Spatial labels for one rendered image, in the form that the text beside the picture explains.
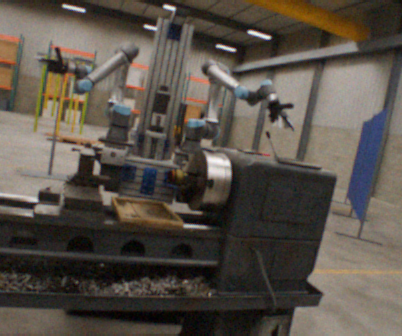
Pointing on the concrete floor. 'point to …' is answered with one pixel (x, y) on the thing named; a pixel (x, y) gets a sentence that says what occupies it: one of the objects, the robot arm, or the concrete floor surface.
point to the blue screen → (366, 168)
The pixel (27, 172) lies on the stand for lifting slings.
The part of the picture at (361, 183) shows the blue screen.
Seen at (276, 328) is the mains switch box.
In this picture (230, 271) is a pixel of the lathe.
